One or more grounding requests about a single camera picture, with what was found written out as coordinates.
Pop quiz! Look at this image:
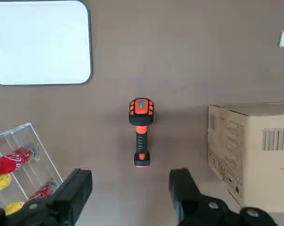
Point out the orange black barcode scanner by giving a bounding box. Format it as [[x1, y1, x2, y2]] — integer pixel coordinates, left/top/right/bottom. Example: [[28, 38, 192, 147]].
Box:
[[128, 97, 156, 168]]

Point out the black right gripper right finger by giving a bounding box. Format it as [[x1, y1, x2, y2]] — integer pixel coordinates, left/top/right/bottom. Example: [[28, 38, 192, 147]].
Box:
[[169, 168, 278, 226]]

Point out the clear acrylic shelf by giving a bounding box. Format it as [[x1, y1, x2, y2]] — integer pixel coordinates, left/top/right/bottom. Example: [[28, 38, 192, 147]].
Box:
[[0, 122, 64, 210]]

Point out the brown cardboard box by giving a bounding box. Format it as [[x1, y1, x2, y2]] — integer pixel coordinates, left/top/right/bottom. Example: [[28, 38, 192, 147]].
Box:
[[207, 102, 284, 214]]

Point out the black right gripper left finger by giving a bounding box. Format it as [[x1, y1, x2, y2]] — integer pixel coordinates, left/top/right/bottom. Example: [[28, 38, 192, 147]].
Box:
[[0, 168, 93, 226]]

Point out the yellow drink bottle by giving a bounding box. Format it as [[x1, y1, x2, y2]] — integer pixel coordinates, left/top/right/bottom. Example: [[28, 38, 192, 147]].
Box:
[[0, 173, 13, 195], [4, 202, 26, 216]]

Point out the white board with dark rim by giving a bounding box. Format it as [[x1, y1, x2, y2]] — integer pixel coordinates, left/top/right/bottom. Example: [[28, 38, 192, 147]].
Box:
[[0, 0, 94, 86]]

